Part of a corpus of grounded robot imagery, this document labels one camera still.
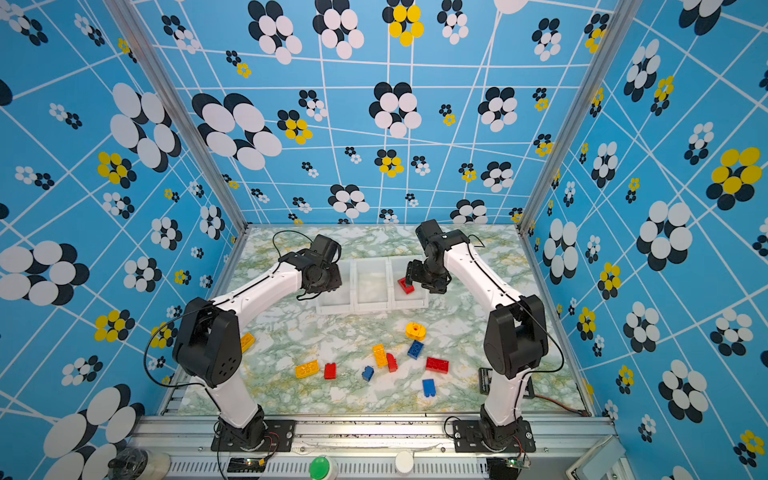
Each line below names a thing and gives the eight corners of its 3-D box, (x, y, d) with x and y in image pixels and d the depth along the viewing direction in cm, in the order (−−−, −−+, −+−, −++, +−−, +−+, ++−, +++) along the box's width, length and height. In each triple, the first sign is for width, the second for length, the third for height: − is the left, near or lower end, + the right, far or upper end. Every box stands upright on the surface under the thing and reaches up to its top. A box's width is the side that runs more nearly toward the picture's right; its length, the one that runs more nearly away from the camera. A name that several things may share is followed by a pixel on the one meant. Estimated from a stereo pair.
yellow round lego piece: (405, 340, 92) (405, 336, 89) (405, 327, 95) (405, 322, 92) (426, 340, 92) (426, 336, 89) (425, 327, 95) (425, 322, 92)
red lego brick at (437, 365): (425, 369, 86) (425, 366, 84) (426, 359, 88) (427, 356, 86) (448, 374, 85) (449, 371, 83) (448, 363, 87) (450, 360, 85)
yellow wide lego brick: (298, 380, 85) (295, 377, 82) (296, 370, 86) (294, 367, 84) (320, 372, 86) (319, 369, 84) (319, 362, 88) (317, 359, 85)
